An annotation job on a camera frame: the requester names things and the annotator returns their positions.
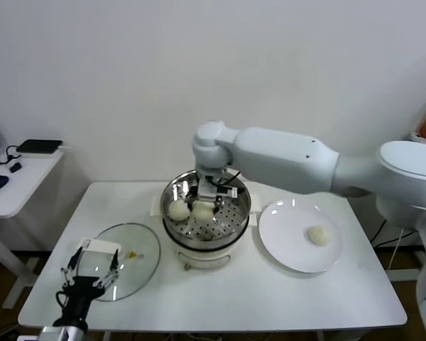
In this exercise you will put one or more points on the black flat device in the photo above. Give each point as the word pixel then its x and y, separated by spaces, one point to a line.
pixel 39 146

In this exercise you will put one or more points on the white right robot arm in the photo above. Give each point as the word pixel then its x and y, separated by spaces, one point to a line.
pixel 287 160

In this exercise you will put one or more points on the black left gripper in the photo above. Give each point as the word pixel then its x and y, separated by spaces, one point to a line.
pixel 81 295

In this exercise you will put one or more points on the perforated steel steamer basket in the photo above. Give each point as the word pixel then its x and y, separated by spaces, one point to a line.
pixel 230 216

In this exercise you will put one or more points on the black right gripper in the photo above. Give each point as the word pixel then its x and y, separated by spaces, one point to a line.
pixel 208 186

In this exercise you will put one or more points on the white steamed baozi bun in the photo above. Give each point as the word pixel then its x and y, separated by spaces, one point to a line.
pixel 178 211
pixel 202 213
pixel 319 235

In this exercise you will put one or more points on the white round plate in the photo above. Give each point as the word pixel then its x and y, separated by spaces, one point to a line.
pixel 287 234

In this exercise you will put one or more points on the white side desk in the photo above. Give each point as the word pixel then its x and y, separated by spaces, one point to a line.
pixel 21 192

